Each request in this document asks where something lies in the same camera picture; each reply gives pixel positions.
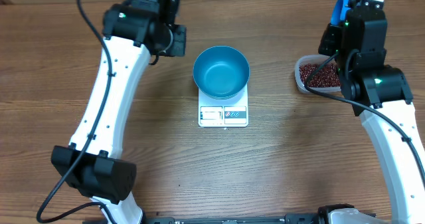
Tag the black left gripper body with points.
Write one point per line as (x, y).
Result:
(174, 42)

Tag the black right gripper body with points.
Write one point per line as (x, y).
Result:
(332, 42)

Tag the blue plastic scoop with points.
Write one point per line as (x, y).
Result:
(339, 13)

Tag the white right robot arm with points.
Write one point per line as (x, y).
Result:
(381, 98)

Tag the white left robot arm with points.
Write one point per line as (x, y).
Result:
(135, 34)

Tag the blue plastic bowl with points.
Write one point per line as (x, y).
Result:
(221, 72)

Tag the white kitchen scale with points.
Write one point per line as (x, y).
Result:
(228, 113)

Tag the red adzuki beans in container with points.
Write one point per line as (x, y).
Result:
(325, 78)

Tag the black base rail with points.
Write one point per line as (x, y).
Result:
(343, 214)

